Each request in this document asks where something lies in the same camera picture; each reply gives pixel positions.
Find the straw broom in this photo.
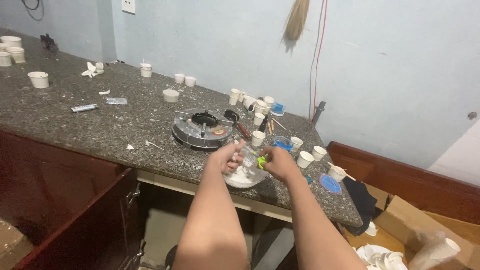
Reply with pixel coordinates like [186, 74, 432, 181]
[280, 0, 311, 53]

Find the grey black handle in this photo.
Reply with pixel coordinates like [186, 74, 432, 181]
[312, 101, 327, 126]

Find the heap of crushed white cups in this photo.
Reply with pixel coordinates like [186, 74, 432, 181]
[352, 244, 409, 270]

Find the plastic sleeve of paper cups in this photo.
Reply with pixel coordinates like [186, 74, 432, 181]
[407, 232, 461, 270]

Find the dark small object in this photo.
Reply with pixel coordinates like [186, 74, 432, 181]
[40, 33, 59, 53]

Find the red cable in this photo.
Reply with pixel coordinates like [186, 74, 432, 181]
[311, 0, 328, 121]

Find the brown wooden bench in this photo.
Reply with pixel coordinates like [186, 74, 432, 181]
[326, 141, 480, 226]

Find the round metal gas stove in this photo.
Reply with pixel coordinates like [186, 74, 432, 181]
[172, 107, 235, 152]

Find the person's left hand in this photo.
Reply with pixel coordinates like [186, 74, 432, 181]
[207, 139, 247, 175]

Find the black ladle with brown handle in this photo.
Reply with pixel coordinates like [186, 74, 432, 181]
[223, 109, 252, 140]

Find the grey cable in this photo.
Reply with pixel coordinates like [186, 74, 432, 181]
[308, 0, 325, 120]

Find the glass bowl with white powder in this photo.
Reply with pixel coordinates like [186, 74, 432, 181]
[223, 144, 269, 189]

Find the white cup with wooden stick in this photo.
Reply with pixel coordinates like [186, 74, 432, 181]
[326, 161, 356, 183]

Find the cardboard box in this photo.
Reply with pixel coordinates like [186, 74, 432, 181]
[344, 183, 480, 270]

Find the black cloth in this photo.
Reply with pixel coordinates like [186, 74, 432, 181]
[342, 177, 379, 237]

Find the cluster of white paper cups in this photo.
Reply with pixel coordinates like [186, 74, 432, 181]
[228, 88, 275, 115]

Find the clear blue plastic container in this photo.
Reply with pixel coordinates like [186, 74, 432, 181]
[272, 136, 294, 152]

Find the brown wooden cabinet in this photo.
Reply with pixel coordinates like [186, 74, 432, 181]
[0, 129, 147, 270]

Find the white paper cup with stick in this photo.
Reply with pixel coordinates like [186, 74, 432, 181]
[139, 58, 153, 78]

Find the person's right hand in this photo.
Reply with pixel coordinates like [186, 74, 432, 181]
[259, 146, 301, 183]

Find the torn white paper cup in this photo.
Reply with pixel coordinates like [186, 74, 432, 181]
[81, 61, 105, 79]

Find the round blue patterned lid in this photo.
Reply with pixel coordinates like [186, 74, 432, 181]
[319, 173, 343, 194]

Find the green handled metal tool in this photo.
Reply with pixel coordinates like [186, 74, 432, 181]
[244, 146, 268, 170]

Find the black cable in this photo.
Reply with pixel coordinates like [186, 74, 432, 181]
[20, 0, 45, 22]

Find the silver blue tube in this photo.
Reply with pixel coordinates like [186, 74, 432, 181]
[70, 103, 99, 113]

